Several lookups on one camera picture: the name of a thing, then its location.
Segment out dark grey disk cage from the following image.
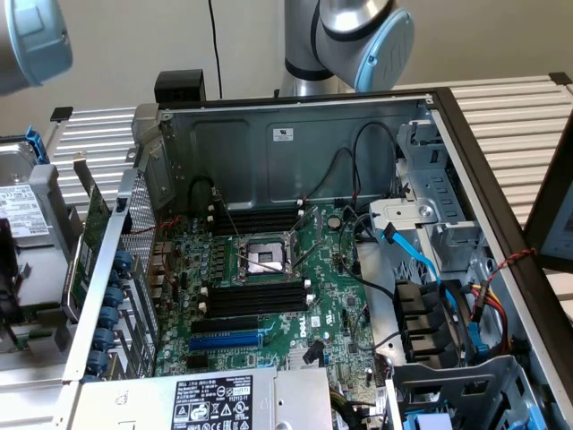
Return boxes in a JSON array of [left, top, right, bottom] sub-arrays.
[[387, 355, 545, 430]]

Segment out black angled plug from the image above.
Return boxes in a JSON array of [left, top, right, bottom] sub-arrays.
[[303, 339, 324, 366]]

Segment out blue disk bracket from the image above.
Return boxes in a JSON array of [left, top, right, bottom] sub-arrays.
[[24, 125, 49, 167]]

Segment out blue expansion slot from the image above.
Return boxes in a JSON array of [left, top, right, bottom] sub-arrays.
[[187, 331, 269, 354]]

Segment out black framed panel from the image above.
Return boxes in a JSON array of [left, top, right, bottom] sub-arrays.
[[522, 120, 573, 281]]

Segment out red yellow power wire bundle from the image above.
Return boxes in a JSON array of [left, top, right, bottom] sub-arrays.
[[465, 280, 514, 355]]

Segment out silver power supply unit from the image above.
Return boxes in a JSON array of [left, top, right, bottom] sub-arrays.
[[66, 365, 335, 430]]

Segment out silver finned heatsink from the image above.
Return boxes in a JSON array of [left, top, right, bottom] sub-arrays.
[[288, 347, 326, 369]]

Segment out green graphics card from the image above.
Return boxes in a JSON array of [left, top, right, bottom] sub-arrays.
[[62, 151, 115, 323]]

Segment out long black expansion slot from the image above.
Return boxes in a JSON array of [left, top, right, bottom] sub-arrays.
[[191, 314, 260, 336]]

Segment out thin black wire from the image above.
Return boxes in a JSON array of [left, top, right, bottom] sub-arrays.
[[351, 121, 399, 198], [302, 147, 359, 201]]

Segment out green motherboard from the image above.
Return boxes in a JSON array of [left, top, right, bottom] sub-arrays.
[[154, 202, 391, 383]]

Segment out thin black hanging cable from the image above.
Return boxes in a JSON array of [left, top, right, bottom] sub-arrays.
[[207, 0, 225, 98]]

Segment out yellow braided wire bundle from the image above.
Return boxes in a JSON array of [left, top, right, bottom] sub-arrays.
[[329, 388, 359, 430]]

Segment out metal socket cover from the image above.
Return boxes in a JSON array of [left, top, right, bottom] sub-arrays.
[[289, 206, 326, 271]]

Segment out white label sticker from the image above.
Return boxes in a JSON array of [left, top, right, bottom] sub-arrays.
[[267, 125, 296, 143]]

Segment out silver metal bracket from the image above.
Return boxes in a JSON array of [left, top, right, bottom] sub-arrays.
[[369, 199, 438, 245]]

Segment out blue flat data wire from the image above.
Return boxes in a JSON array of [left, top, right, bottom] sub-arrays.
[[380, 223, 447, 288]]

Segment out black box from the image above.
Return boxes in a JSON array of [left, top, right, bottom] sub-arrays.
[[154, 70, 207, 104]]

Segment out RAM slot with white latches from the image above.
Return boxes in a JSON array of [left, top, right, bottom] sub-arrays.
[[196, 293, 313, 319], [206, 199, 305, 219], [206, 209, 306, 229], [199, 279, 312, 306]]

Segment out CPU socket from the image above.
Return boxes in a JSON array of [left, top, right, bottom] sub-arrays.
[[231, 231, 300, 287]]

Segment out thin metal locking lever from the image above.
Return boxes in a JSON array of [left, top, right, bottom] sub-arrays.
[[234, 252, 290, 275], [211, 189, 244, 239]]

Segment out silver disk bay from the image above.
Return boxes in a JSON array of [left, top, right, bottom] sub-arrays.
[[396, 119, 492, 274]]

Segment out blue disk carrier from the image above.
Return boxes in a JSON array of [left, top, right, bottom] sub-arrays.
[[402, 410, 454, 430]]

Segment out open PC case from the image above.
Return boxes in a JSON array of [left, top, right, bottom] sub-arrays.
[[62, 87, 573, 430]]

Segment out silver hard disk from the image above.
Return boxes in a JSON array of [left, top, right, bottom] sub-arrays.
[[0, 142, 50, 250]]

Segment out hard drive with white label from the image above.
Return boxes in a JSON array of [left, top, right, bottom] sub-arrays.
[[0, 163, 86, 373]]

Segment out thick black looped cable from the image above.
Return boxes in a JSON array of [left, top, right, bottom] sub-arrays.
[[188, 176, 218, 214]]

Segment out red black twisted wire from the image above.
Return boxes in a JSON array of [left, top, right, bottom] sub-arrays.
[[486, 247, 538, 281], [120, 216, 184, 237]]

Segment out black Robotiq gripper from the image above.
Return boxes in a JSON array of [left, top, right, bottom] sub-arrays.
[[0, 218, 21, 315]]

